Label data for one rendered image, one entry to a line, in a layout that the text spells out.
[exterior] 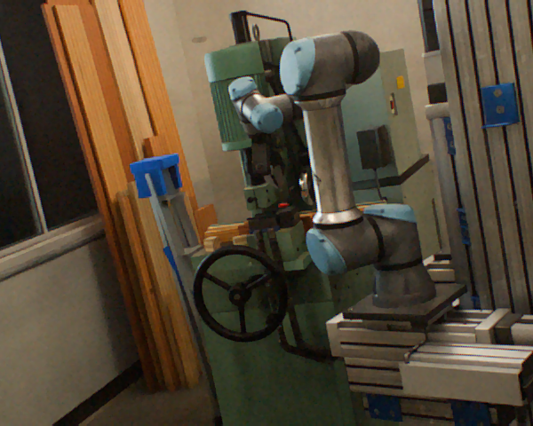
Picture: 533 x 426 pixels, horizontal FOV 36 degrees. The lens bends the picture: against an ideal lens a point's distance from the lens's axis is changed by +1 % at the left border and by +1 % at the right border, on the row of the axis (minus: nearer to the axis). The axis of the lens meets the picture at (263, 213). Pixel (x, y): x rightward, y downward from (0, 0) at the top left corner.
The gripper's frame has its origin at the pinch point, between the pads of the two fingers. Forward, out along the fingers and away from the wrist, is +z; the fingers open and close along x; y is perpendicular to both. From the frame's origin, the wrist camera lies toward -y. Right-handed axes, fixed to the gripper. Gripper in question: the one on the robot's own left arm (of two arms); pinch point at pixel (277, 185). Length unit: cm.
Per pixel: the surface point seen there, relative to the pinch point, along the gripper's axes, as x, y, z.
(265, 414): 19, -35, 63
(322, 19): 34, 246, 77
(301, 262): -5.1, -17.6, 15.1
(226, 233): 25.9, 7.3, 22.2
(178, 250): 73, 52, 67
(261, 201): 10.6, 8.6, 12.0
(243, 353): 22, -24, 45
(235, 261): 18.6, -9.2, 19.5
